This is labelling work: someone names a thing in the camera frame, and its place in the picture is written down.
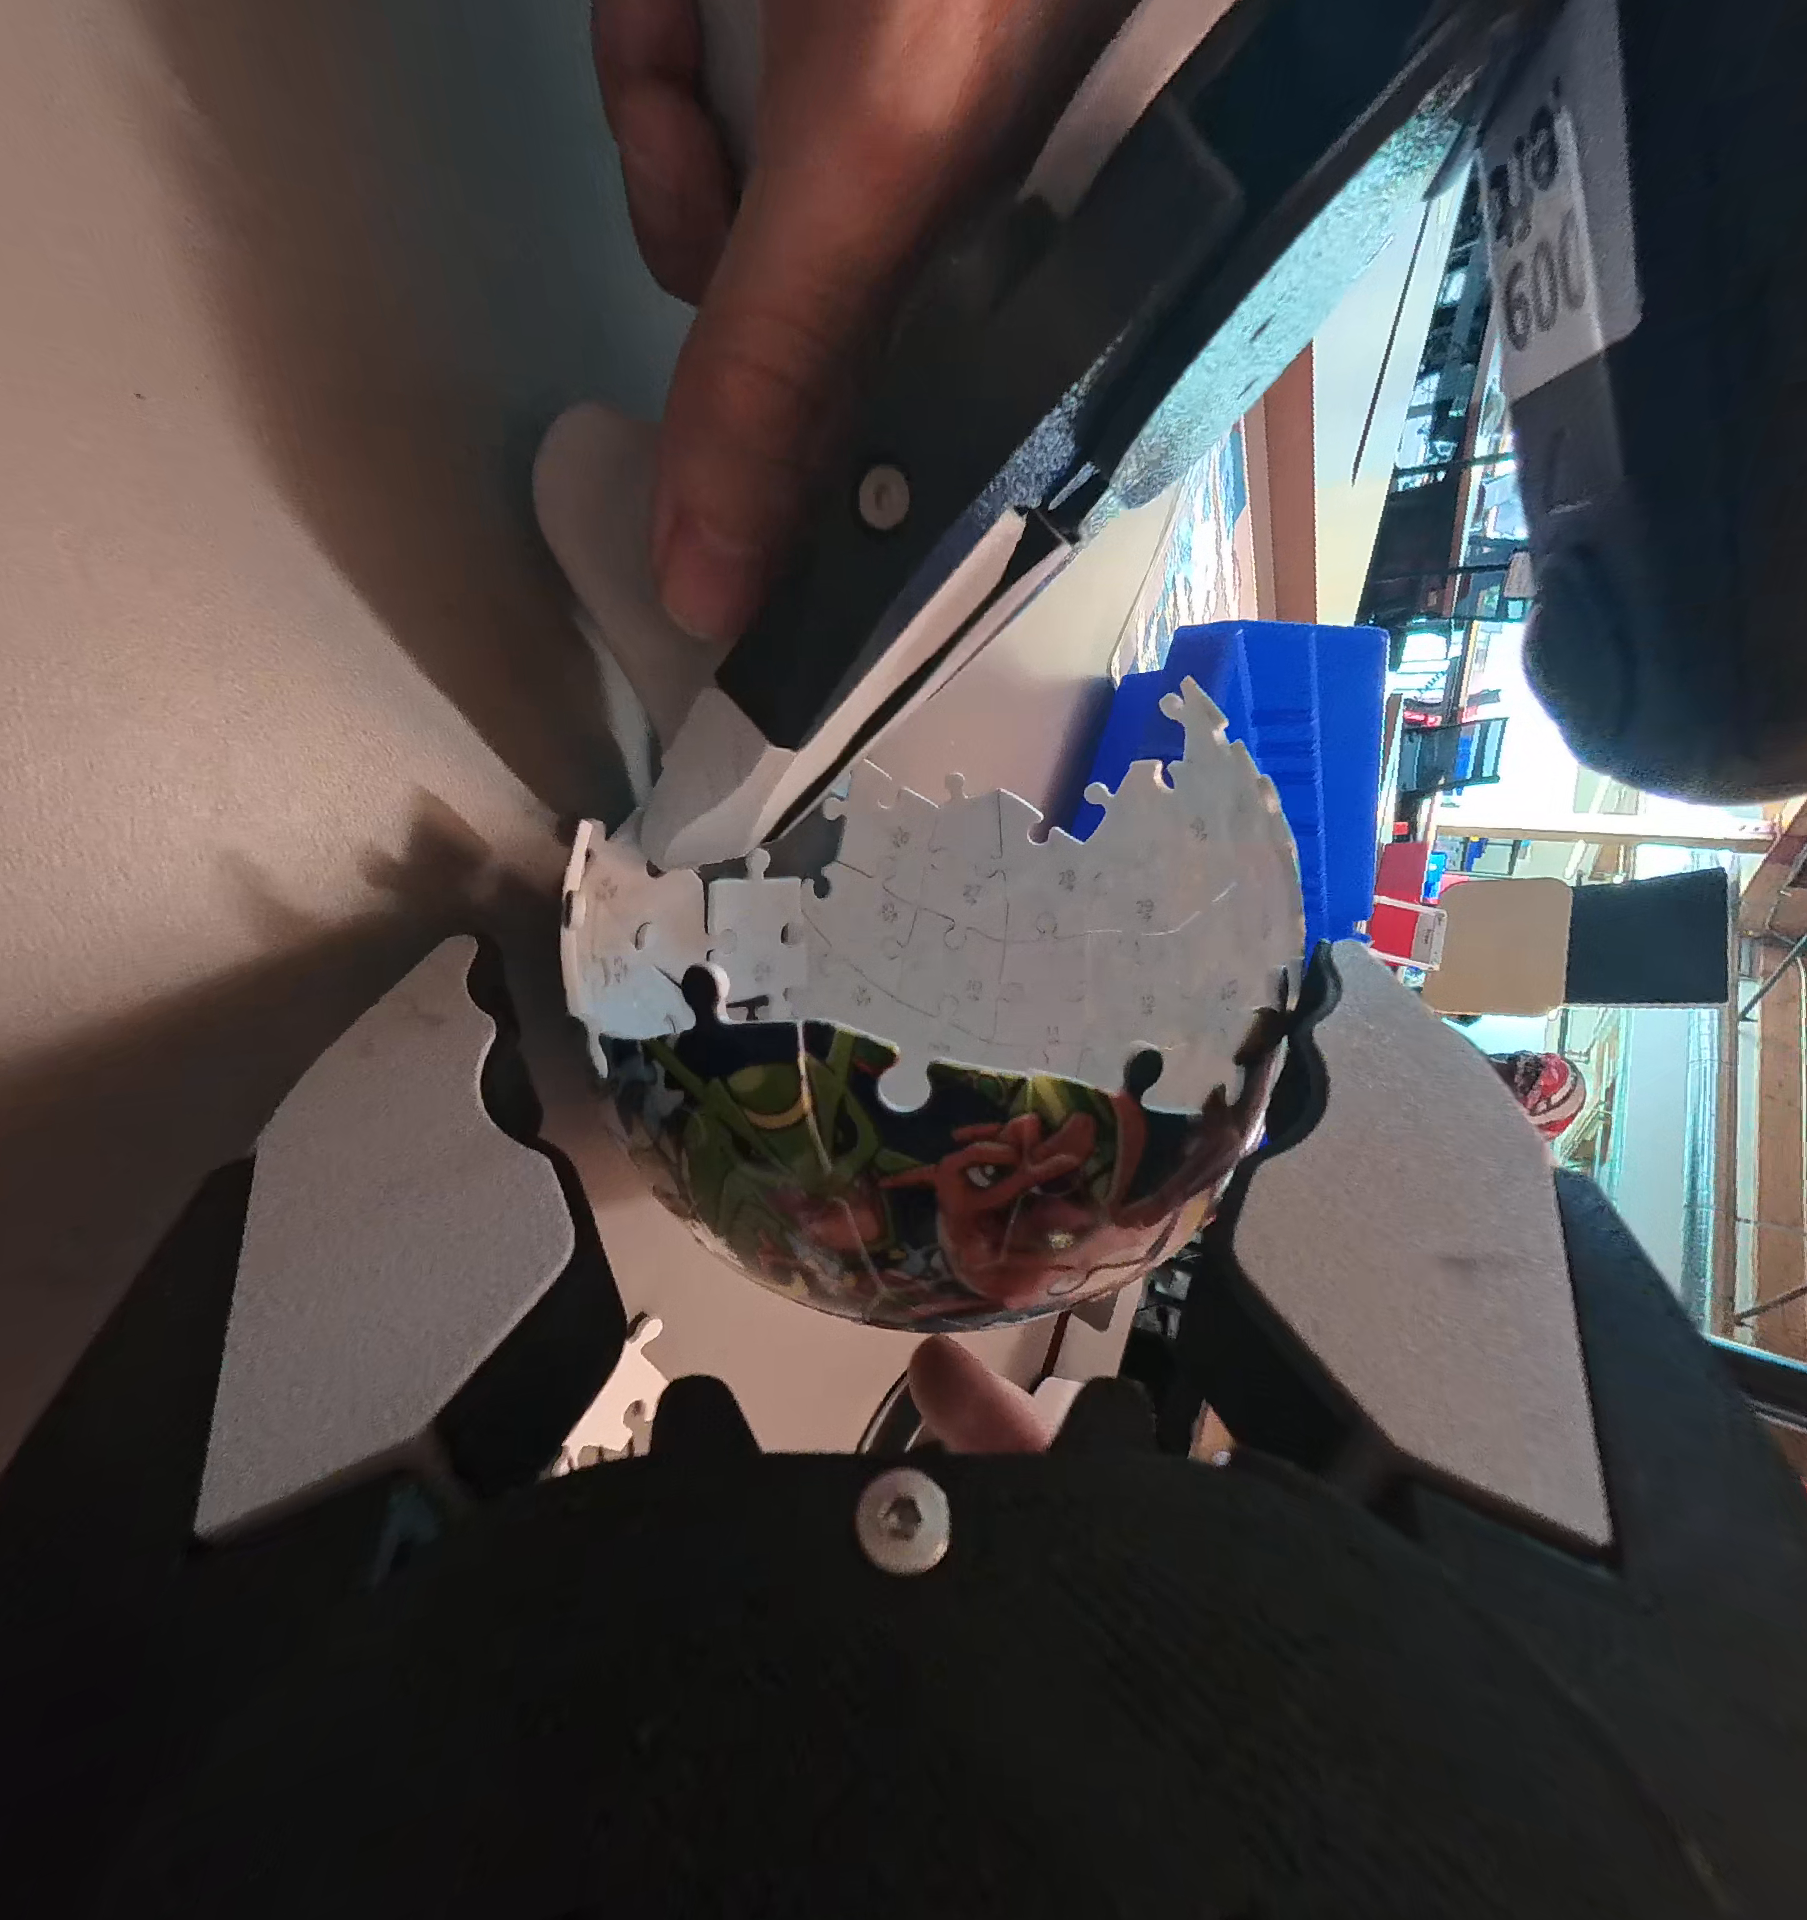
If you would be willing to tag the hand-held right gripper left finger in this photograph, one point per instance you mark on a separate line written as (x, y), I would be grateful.
(393, 1275)

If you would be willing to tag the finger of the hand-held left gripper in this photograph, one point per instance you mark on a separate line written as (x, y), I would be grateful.
(737, 796)
(962, 652)

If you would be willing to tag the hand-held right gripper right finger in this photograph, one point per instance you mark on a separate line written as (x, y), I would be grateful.
(1413, 1275)

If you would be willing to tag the colourful half-built puzzle ball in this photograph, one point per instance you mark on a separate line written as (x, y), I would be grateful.
(994, 929)

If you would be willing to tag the white puzzle piece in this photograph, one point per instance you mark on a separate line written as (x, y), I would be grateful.
(618, 1396)

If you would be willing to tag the person's left hand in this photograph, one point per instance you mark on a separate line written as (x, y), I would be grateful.
(812, 226)

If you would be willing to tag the person's right hand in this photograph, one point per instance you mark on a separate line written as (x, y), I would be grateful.
(978, 1403)

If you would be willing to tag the blue printed sheet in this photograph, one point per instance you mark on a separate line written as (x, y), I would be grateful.
(1209, 512)

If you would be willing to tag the blue plastic bin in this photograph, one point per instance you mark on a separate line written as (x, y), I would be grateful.
(1293, 704)

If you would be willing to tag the beige board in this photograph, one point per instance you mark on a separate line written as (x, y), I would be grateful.
(1496, 947)

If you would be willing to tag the red box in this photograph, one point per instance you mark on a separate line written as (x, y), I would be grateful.
(1406, 900)

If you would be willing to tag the black metal bar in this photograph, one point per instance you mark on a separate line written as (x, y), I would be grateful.
(1795, 1387)

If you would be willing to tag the black board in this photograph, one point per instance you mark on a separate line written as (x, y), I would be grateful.
(1654, 937)

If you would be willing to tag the black round stand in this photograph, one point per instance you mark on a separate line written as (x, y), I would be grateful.
(896, 1418)

